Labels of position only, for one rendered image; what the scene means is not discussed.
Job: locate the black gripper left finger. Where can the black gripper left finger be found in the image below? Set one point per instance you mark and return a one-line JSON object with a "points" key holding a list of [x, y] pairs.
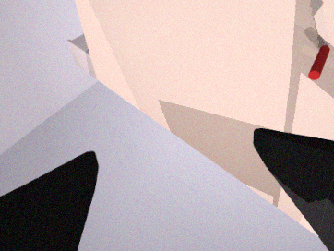
{"points": [[49, 213]]}

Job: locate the red peg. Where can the red peg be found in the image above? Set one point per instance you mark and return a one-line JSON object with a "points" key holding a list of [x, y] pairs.
{"points": [[318, 64]]}

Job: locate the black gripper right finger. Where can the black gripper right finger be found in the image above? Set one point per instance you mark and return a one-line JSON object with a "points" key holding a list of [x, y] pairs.
{"points": [[304, 168]]}

